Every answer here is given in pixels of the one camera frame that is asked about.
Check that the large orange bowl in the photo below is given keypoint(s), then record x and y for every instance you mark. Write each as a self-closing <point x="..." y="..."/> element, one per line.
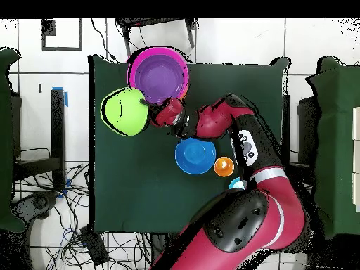
<point x="183" y="95"/>

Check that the green bowl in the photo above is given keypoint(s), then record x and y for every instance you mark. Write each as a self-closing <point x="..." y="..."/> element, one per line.
<point x="123" y="112"/>

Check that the large pink bowl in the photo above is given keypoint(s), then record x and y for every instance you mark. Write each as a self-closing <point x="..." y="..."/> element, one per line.
<point x="132" y="76"/>

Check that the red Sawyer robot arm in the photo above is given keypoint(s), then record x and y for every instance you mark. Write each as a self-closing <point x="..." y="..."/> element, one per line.
<point x="239" y="219"/>

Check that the blue bowl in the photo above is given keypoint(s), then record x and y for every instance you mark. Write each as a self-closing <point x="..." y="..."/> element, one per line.
<point x="194" y="156"/>

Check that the orange cup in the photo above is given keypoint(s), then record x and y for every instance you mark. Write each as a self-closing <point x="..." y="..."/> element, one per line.
<point x="224" y="167"/>

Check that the blue tape strip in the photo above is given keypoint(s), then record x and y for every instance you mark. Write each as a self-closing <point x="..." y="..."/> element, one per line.
<point x="66" y="98"/>

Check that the black stool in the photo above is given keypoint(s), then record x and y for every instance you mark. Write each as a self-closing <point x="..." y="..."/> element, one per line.
<point x="154" y="22"/>

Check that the dark green tablecloth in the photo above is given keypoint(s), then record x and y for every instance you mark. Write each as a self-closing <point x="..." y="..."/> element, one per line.
<point x="126" y="182"/>

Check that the black bench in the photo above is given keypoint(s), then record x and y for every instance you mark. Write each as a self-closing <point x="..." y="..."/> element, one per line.
<point x="308" y="126"/>
<point x="57" y="126"/>

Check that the small ribbed cyan bowl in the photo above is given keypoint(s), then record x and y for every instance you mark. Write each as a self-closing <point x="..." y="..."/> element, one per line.
<point x="236" y="185"/>

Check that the green clothed side table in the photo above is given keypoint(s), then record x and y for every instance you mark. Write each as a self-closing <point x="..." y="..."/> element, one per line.
<point x="337" y="140"/>
<point x="5" y="140"/>

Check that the black floor box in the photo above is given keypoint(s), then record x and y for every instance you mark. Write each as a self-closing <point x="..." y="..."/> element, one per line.
<point x="94" y="247"/>

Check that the white drawer unit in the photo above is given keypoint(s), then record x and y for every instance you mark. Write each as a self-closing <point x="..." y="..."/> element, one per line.
<point x="356" y="126"/>

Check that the black square frame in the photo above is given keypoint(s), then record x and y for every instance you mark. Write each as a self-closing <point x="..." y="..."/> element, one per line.
<point x="62" y="49"/>

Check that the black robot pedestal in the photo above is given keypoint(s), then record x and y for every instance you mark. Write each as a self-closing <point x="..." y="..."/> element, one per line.
<point x="159" y="244"/>

